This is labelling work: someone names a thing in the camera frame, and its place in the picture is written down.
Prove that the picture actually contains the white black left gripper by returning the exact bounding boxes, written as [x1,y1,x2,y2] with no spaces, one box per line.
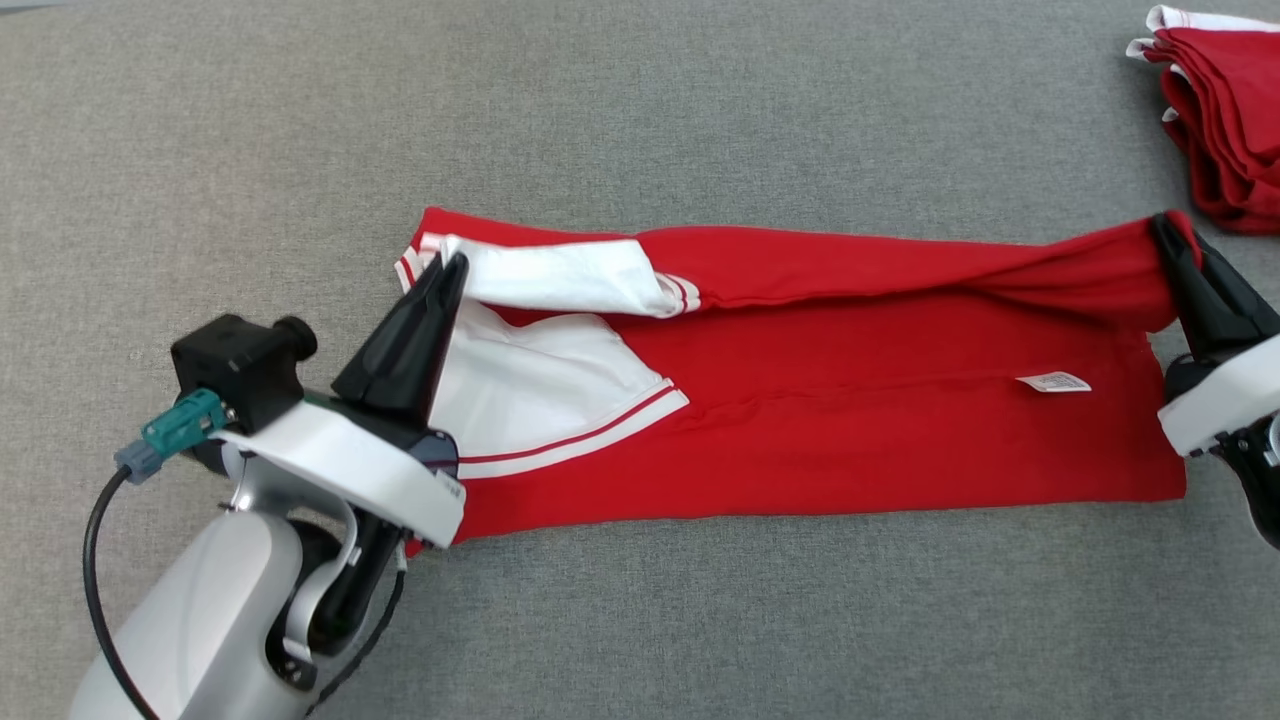
[215,252,469,549]

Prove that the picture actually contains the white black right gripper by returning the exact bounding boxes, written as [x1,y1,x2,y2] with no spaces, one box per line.
[1150,212,1280,458]

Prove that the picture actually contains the red shorts with white stripes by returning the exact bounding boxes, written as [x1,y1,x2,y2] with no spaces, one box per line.
[1127,5,1280,236]

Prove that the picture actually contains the red white sports jersey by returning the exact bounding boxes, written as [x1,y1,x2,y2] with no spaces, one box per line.
[395,207,1201,549]

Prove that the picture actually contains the grey fabric sofa seat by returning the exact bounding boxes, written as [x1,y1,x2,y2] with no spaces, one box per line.
[0,0,1280,720]

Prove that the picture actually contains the teal left cable connector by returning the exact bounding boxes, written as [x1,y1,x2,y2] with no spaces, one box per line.
[115,388,229,486]

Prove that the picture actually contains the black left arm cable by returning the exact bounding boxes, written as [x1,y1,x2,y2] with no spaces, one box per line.
[83,465,161,720]

